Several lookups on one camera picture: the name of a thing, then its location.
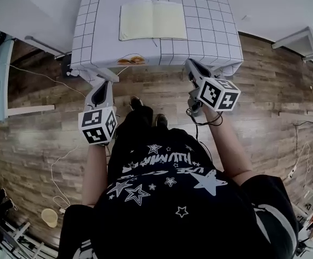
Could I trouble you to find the grey metal rail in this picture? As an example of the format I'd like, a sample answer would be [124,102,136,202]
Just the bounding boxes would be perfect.
[24,35,66,58]

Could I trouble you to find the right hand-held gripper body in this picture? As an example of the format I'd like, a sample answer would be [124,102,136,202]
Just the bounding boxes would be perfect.
[185,58,241,118]

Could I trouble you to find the person's black shoe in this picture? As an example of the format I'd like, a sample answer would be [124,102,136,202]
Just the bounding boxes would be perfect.
[130,96,144,111]
[154,113,169,130]

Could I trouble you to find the white grid tablecloth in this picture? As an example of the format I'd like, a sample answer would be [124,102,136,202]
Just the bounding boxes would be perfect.
[70,0,244,77]

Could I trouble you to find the yellow plastic cup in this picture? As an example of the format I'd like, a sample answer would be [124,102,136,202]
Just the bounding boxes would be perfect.
[40,208,58,228]

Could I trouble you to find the person's right black shoe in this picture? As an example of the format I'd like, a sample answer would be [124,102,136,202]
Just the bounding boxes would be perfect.
[154,113,169,130]

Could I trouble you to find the white floor cable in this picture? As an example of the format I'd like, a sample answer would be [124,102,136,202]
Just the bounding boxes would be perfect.
[9,63,89,213]

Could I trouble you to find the white table frame bar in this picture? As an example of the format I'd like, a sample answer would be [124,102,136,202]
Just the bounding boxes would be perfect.
[96,67,120,83]

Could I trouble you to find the person's left forearm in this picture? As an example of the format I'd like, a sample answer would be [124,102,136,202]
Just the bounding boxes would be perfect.
[81,143,114,208]

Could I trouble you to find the black star print t-shirt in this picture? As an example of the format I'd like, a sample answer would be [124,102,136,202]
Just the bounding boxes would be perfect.
[59,128,300,259]

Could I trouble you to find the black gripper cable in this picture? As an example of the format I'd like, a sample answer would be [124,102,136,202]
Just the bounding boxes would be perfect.
[186,108,223,151]

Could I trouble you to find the white wooden plank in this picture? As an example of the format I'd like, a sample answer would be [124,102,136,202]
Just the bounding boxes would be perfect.
[8,105,56,117]

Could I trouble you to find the person's left black shoe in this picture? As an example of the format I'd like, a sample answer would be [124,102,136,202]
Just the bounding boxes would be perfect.
[130,96,144,111]

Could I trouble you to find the cream paged notebook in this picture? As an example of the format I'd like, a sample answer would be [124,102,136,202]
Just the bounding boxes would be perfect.
[118,0,188,47]

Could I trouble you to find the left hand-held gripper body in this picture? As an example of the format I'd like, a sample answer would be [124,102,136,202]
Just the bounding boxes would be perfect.
[78,79,119,147]

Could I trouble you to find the person's right forearm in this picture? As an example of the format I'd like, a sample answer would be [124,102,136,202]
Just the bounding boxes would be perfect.
[203,108,254,186]

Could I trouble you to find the black trousers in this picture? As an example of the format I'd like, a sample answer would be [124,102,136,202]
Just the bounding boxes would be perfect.
[115,105,171,148]

